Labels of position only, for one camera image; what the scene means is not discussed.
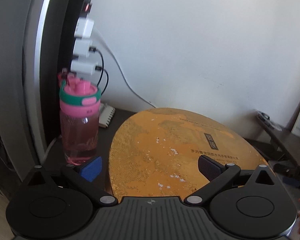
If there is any gold round box lid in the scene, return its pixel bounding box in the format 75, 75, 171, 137
109, 108, 265, 199

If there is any spiral notebook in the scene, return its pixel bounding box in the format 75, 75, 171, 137
99, 103, 115, 128

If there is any pink water bottle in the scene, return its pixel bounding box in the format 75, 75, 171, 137
58, 69, 101, 165

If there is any clear plastic item on shelf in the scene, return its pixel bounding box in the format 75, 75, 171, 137
256, 111, 282, 132

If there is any dark curved wooden shelf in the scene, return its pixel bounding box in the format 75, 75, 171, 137
256, 115, 300, 167

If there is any white bottom charger plug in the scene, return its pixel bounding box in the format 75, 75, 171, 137
70, 60, 103, 75

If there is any white charger plug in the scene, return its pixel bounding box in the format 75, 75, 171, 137
73, 38, 97, 58
74, 17, 94, 38
70, 60, 103, 75

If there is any white middle charger plug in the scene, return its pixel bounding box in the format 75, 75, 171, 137
73, 38, 97, 58

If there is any white top charger plug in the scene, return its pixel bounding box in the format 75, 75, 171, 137
74, 17, 94, 38

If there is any grey monitor back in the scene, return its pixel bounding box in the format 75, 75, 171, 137
0, 0, 58, 179

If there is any black power strip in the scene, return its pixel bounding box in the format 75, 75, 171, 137
57, 0, 92, 72

